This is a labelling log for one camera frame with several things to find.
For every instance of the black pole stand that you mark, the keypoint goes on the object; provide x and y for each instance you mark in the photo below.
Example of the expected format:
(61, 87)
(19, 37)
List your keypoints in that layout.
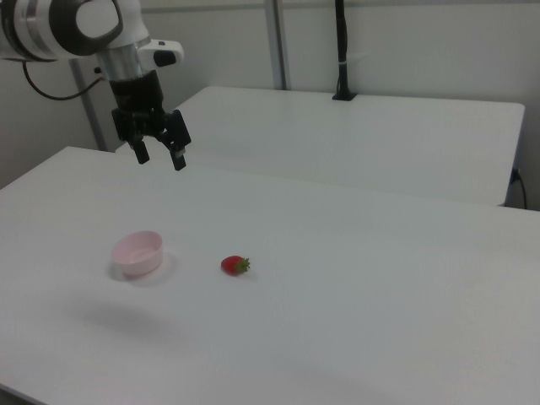
(342, 76)

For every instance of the pink plastic bowl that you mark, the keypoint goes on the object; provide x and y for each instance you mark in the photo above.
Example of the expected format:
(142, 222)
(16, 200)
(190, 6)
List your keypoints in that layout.
(141, 266)

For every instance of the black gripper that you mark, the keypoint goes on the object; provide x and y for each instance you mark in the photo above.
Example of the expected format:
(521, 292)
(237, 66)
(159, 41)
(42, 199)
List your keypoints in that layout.
(137, 95)

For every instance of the silver wall frame post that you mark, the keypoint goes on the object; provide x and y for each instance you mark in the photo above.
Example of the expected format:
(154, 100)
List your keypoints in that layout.
(278, 42)
(90, 120)

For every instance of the red strawberry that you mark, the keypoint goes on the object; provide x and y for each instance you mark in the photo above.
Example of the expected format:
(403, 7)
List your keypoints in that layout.
(231, 265)

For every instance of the white side table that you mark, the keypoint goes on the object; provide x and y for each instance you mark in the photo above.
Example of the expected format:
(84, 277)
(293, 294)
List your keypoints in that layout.
(337, 139)

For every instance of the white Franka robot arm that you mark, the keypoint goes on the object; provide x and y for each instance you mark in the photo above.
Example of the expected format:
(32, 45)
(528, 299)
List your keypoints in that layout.
(46, 25)

